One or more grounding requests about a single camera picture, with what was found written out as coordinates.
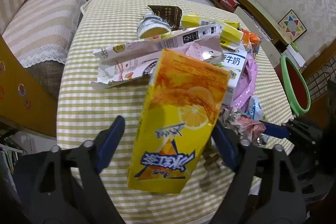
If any pink plastic wrapper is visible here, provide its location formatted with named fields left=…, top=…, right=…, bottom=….
left=230, top=53, right=258, bottom=111

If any yellow iced tea carton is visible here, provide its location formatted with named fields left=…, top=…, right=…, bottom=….
left=127, top=50, right=230, bottom=193

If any green red trash bin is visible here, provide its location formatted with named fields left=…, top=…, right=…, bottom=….
left=275, top=55, right=311, bottom=117

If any crumpled pink white paper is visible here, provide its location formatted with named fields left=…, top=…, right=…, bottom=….
left=219, top=107, right=266, bottom=144

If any blue white snack bag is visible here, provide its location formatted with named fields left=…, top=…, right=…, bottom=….
left=245, top=96, right=264, bottom=121

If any checkered yellow tablecloth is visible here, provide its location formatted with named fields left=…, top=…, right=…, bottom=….
left=56, top=0, right=295, bottom=224

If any flattened white pink carton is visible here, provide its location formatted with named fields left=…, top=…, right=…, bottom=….
left=92, top=25, right=222, bottom=90

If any white shoe box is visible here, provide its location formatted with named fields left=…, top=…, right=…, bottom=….
left=282, top=45, right=306, bottom=69

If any white milk carton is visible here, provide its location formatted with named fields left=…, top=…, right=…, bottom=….
left=218, top=43, right=247, bottom=105

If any yellow cardboard box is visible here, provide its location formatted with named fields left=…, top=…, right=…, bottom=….
left=1, top=39, right=57, bottom=137

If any orange snack bag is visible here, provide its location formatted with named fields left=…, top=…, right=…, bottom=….
left=241, top=29, right=261, bottom=53

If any chinese checkers board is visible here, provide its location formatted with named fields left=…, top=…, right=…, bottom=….
left=278, top=10, right=307, bottom=44

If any yellow flattened box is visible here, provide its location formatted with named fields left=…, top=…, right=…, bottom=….
left=181, top=14, right=244, bottom=50

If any red books stack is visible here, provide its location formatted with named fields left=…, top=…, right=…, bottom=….
left=219, top=0, right=240, bottom=12

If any dark brown wrapper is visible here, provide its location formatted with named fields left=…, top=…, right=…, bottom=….
left=148, top=5, right=182, bottom=31

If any long tv cabinet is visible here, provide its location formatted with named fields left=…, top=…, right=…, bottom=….
left=210, top=0, right=289, bottom=67

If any striped beige sofa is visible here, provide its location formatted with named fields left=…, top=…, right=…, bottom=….
left=1, top=0, right=87, bottom=98

